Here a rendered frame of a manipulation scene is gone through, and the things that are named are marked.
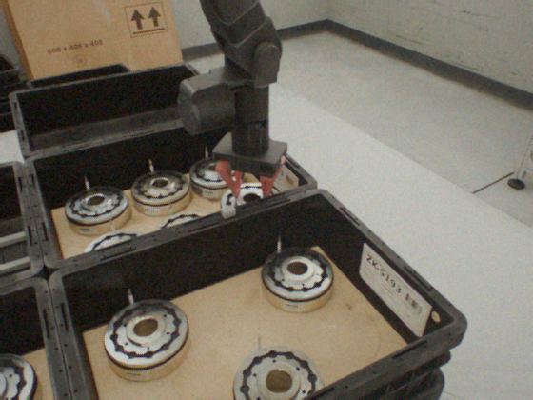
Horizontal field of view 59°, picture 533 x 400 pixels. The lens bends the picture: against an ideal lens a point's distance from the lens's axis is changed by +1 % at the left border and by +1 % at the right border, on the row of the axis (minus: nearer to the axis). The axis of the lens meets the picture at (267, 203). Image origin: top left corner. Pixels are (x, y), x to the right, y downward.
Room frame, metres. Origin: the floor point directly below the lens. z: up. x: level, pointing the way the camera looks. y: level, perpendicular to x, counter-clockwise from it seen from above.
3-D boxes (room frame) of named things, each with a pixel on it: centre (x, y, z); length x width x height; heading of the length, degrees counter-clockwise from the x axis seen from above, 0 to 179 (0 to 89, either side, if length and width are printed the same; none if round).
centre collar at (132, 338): (0.38, 0.15, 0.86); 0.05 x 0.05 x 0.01
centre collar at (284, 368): (0.30, -0.01, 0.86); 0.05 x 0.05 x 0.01
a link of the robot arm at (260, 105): (0.62, 0.03, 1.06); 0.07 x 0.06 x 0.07; 124
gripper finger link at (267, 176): (0.62, 0.02, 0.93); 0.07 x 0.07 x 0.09; 71
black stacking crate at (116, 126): (0.90, 0.30, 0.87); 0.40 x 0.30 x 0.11; 118
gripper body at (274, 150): (0.62, 0.03, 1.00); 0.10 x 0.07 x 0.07; 71
